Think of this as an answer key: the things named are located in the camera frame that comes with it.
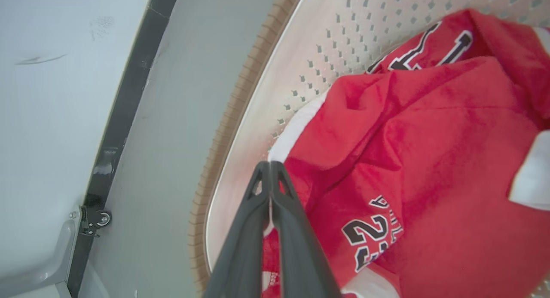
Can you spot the red basketball jersey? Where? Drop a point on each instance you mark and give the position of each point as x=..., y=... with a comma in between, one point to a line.
x=429, y=139

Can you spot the grey plastic base bracket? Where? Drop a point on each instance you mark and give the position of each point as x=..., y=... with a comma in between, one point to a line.
x=56, y=263

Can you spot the small black caster wheel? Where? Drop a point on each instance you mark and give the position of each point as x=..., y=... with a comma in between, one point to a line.
x=102, y=219

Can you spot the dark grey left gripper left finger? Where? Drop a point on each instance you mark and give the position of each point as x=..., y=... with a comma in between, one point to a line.
x=242, y=246

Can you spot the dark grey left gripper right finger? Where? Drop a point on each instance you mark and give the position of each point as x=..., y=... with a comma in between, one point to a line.
x=300, y=255

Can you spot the cream perforated laundry basket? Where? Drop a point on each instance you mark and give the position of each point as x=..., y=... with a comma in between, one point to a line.
x=300, y=40

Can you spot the black baseboard strip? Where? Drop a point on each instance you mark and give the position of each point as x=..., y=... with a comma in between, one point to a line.
x=129, y=96

